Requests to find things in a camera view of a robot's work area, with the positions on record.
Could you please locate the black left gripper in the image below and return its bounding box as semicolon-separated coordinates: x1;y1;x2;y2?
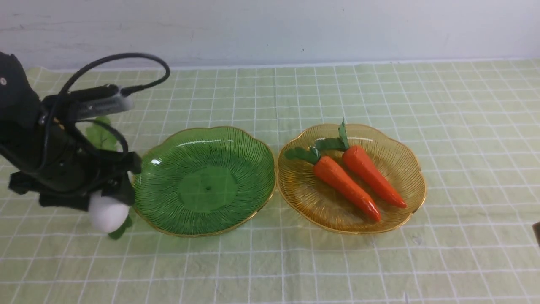
8;122;141;211

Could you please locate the white radish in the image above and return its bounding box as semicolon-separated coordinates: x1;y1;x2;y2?
85;123;133;240

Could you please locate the orange carrot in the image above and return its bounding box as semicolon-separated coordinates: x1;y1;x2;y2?
285;147;382;223
315;121;407;209

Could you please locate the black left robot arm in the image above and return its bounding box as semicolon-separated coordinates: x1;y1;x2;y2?
1;53;162;212

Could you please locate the green glass plate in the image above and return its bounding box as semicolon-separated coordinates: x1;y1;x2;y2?
132;126;276;237

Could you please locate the amber glass plate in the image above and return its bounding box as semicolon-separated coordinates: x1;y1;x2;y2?
277;124;427;235

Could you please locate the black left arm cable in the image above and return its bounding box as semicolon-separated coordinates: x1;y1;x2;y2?
0;52;171;174

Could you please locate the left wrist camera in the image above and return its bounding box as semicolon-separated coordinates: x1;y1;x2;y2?
53;84;134;122

